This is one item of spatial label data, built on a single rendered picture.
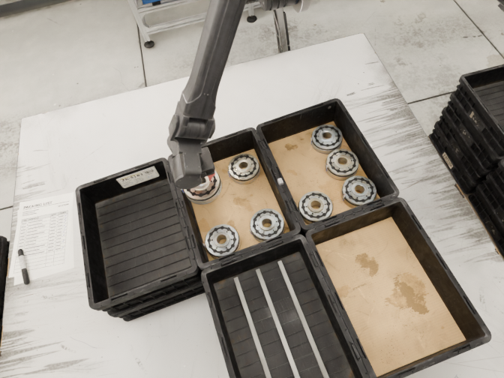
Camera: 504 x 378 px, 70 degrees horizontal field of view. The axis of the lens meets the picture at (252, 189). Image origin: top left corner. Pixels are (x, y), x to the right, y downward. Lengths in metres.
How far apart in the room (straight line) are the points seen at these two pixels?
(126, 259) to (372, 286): 0.73
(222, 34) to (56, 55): 2.84
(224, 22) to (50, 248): 1.08
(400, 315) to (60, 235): 1.16
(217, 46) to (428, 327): 0.86
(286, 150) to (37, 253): 0.95
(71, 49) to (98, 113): 1.71
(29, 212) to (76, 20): 2.37
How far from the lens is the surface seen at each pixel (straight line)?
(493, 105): 2.04
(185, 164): 0.76
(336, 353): 1.05
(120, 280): 1.18
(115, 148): 1.60
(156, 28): 3.06
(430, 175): 1.44
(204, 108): 0.73
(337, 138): 1.26
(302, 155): 1.25
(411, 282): 1.12
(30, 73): 3.42
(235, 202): 1.17
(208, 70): 0.69
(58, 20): 3.80
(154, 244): 1.18
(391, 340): 1.07
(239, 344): 1.05
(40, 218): 1.58
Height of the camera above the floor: 1.87
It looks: 61 degrees down
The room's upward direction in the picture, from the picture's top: 11 degrees counter-clockwise
